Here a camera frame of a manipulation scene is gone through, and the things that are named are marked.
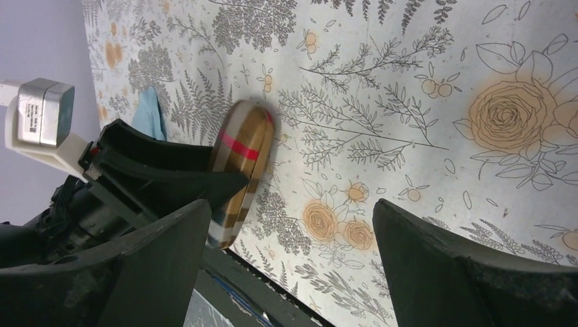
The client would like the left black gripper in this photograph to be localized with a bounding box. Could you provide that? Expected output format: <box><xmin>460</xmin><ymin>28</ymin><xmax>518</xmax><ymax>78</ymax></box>
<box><xmin>1</xmin><ymin>119</ymin><xmax>249</xmax><ymax>268</ymax></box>

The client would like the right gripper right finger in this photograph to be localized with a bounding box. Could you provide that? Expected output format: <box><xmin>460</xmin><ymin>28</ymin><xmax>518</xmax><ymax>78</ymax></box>
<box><xmin>372</xmin><ymin>199</ymin><xmax>577</xmax><ymax>326</ymax></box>

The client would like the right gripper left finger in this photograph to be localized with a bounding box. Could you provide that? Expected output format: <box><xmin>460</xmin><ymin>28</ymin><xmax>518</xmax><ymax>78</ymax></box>
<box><xmin>1</xmin><ymin>200</ymin><xmax>212</xmax><ymax>326</ymax></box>

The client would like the plaid glasses case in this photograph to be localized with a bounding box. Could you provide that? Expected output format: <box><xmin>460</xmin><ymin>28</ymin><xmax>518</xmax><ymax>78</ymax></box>
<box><xmin>206</xmin><ymin>100</ymin><xmax>275</xmax><ymax>249</ymax></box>

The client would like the left blue cleaning cloth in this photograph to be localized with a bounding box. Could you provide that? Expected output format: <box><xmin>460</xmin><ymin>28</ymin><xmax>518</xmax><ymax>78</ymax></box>
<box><xmin>131</xmin><ymin>87</ymin><xmax>166</xmax><ymax>141</ymax></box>

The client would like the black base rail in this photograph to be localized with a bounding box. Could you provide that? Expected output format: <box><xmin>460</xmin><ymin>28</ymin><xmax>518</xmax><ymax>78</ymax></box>
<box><xmin>183</xmin><ymin>247</ymin><xmax>332</xmax><ymax>327</ymax></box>

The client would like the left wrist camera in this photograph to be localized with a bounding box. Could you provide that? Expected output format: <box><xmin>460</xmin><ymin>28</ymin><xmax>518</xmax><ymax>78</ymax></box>
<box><xmin>1</xmin><ymin>78</ymin><xmax>88</xmax><ymax>183</ymax></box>

